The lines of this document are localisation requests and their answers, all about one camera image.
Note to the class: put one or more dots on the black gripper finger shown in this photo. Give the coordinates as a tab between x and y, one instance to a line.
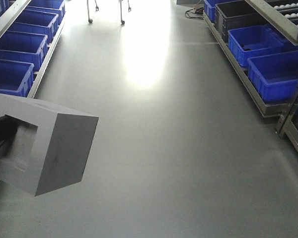
0	141

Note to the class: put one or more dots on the gray foam base block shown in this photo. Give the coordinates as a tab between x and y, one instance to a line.
50	147

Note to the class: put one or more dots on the blue bin left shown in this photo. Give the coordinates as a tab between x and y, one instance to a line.
16	78

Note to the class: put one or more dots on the black bin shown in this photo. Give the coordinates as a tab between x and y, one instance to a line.
233	15

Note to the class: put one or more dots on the blue bin shelf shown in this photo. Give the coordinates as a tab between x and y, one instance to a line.
253	41
274	76

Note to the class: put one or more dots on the blue bin right shelf near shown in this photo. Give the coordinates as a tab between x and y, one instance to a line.
274	76

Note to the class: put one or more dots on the right steel shelf rack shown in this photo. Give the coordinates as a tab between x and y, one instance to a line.
282	21

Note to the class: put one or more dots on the left steel shelf rail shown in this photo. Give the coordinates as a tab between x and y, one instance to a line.
29	32

